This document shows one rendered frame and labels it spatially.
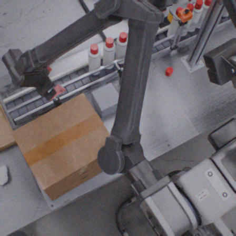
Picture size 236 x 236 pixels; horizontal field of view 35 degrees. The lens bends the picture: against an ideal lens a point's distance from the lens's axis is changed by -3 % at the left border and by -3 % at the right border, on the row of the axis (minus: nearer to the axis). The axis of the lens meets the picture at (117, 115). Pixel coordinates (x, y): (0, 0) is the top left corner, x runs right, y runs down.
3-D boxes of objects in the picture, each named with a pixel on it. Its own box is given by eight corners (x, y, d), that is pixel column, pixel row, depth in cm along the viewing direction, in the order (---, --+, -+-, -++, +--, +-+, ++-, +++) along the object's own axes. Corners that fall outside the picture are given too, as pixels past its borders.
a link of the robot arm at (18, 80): (14, 90, 116) (24, 78, 114) (5, 74, 118) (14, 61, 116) (29, 90, 122) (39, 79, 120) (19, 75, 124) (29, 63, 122)
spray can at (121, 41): (123, 52, 173) (125, 27, 154) (128, 61, 171) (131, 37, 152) (112, 57, 172) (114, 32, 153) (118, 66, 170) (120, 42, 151)
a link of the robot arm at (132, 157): (138, 170, 91) (150, 164, 95) (115, 136, 94) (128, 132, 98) (116, 188, 96) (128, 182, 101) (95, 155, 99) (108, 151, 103)
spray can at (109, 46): (110, 57, 172) (112, 32, 152) (116, 66, 170) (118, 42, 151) (100, 62, 170) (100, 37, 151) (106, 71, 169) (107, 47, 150)
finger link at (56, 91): (63, 74, 133) (46, 72, 125) (74, 89, 131) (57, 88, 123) (51, 86, 136) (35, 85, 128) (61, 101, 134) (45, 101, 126)
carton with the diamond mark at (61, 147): (85, 118, 164) (83, 92, 138) (115, 164, 157) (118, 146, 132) (24, 153, 157) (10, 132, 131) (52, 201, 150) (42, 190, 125)
